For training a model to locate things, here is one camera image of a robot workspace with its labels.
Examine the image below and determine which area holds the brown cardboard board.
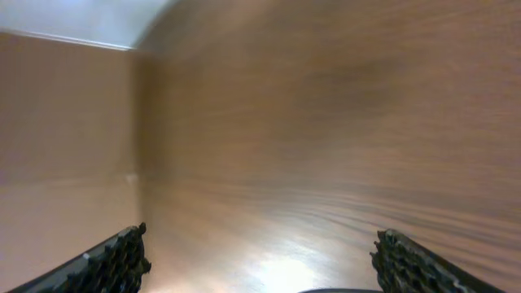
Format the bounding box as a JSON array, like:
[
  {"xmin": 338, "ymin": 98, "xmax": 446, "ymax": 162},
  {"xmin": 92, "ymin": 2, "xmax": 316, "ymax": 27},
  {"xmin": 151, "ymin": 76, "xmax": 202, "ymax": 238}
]
[{"xmin": 1, "ymin": 34, "xmax": 139, "ymax": 291}]

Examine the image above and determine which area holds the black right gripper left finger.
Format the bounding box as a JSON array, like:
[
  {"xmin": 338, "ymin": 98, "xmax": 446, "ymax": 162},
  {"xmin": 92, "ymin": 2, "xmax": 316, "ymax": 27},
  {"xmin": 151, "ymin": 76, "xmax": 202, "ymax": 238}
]
[{"xmin": 8, "ymin": 223, "xmax": 151, "ymax": 293}]

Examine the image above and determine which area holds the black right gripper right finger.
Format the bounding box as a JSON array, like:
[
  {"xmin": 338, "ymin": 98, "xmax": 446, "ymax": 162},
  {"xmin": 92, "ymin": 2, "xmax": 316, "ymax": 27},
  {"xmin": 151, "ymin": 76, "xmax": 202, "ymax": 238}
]
[{"xmin": 370, "ymin": 229, "xmax": 504, "ymax": 293}]

